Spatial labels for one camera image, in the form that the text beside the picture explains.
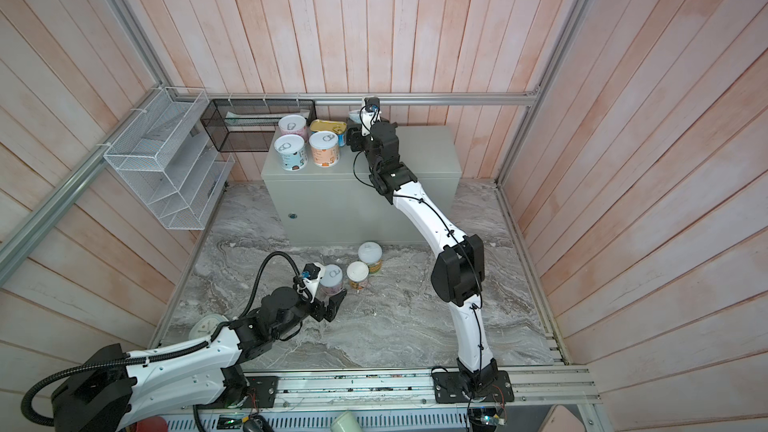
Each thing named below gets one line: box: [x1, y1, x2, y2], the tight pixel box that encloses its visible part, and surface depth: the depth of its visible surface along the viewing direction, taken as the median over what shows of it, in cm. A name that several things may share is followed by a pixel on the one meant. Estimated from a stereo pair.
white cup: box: [330, 410, 363, 432], surface depth 65 cm
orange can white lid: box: [358, 240, 383, 274], surface depth 93 cm
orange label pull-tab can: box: [309, 130, 340, 168], surface depth 76 cm
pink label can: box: [278, 114, 308, 140], surface depth 80 cm
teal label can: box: [274, 134, 308, 171], surface depth 75 cm
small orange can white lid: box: [346, 261, 369, 292], surface depth 90 cm
